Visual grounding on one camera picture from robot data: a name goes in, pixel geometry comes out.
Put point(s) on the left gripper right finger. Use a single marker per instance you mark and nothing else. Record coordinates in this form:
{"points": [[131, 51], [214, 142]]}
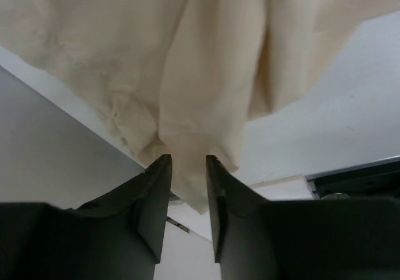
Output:
{"points": [[227, 196]]}

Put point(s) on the beige trousers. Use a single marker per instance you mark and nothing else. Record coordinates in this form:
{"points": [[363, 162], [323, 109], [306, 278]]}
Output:
{"points": [[183, 77]]}

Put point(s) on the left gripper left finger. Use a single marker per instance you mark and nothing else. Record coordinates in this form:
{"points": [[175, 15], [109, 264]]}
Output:
{"points": [[125, 225]]}

